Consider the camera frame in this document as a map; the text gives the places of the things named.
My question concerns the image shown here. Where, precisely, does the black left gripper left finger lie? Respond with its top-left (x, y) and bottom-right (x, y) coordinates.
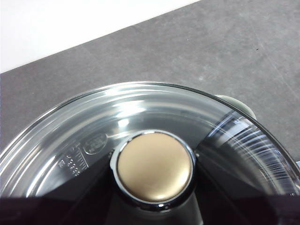
top-left (0, 161), bottom-right (132, 225)

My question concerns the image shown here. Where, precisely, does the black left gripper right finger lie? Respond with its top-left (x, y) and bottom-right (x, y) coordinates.
top-left (193, 154), bottom-right (300, 225)

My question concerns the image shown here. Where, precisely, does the glass lid with green knob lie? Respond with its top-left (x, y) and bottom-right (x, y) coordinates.
top-left (0, 81), bottom-right (300, 225)

